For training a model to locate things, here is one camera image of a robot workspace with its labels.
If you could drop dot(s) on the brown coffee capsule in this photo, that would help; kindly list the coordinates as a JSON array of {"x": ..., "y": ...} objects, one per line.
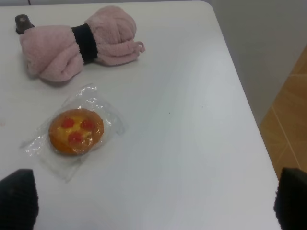
[{"x": 23, "y": 23}]

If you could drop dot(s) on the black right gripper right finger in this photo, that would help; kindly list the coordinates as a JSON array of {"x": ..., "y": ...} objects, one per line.
[{"x": 291, "y": 199}]

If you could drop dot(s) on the pink rolled towel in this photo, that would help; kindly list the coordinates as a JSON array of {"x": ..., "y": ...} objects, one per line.
[{"x": 56, "y": 53}]

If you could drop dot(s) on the wrapped fruit tart pastry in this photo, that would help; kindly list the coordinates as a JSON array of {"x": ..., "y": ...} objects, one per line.
[{"x": 83, "y": 124}]

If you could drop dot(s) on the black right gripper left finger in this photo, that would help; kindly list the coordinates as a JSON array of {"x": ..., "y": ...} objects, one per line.
[{"x": 18, "y": 201}]

